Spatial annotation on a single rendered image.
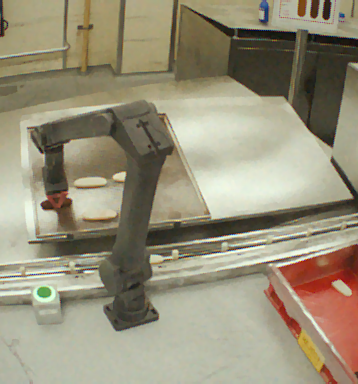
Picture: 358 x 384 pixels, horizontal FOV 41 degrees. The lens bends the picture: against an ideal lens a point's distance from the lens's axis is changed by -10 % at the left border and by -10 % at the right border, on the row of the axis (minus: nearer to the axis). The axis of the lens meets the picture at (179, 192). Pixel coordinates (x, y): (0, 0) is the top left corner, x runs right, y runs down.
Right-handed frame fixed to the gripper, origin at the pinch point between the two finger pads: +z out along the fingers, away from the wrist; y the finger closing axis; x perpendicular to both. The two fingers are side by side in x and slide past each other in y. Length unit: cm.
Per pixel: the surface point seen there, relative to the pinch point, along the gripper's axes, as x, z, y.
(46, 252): 5.6, 8.1, -11.6
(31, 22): -15, 90, 338
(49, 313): 9.2, -0.7, -38.3
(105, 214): -13.1, 0.1, -8.0
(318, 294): -61, 2, -49
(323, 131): -198, 88, 120
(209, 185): -46.4, 1.4, -1.7
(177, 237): -33.0, 8.2, -13.7
